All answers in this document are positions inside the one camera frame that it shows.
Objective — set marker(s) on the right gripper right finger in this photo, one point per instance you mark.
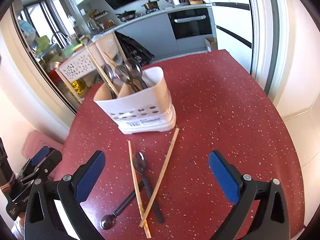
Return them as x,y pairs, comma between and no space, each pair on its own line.
271,220

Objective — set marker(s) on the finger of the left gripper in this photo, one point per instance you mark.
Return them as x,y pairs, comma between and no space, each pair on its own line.
45,167
37,157

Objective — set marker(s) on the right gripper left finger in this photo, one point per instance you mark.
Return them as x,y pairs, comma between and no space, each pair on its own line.
42,220

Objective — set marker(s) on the dark plastic spoon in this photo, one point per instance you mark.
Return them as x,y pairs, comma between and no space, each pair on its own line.
123,75
109,72
108,221
135,70
141,166

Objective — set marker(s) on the left hand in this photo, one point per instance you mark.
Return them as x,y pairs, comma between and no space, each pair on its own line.
18,228

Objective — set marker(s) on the white floral storage cart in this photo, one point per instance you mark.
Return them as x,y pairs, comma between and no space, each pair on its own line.
83,62

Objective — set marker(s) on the white utensil holder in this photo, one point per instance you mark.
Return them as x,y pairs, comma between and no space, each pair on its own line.
150,110

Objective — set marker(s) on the black hanging bag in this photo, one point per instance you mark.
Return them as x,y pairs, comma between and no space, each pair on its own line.
133,49

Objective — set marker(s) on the black wok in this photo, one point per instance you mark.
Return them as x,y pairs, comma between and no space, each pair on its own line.
126,15

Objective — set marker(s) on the steel cooking pot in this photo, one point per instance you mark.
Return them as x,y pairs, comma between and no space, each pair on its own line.
150,5

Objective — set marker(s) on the cardboard box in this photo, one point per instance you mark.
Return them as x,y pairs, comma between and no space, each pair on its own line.
211,44

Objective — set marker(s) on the black built-in oven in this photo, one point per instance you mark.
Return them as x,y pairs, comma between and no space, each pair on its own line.
189,23

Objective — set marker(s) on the white refrigerator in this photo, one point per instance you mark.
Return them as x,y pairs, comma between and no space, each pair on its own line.
234,30

